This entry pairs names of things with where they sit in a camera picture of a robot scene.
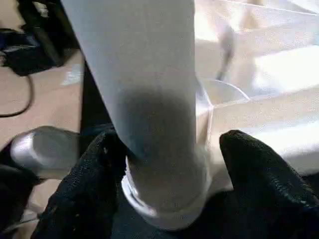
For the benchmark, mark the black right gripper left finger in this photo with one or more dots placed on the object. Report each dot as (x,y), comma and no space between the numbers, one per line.
(82,194)

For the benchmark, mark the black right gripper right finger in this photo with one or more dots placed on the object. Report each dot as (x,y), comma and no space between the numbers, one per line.
(269,199)

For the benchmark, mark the white plastic table top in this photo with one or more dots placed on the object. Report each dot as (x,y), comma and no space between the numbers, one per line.
(274,112)

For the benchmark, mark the white plastic table leg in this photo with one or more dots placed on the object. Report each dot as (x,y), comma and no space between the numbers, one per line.
(149,74)

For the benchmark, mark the black rounded object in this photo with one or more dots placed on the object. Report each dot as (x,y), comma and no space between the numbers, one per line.
(12,186)

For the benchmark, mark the black equipment rack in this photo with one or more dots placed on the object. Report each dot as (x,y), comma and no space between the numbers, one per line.
(37,37)

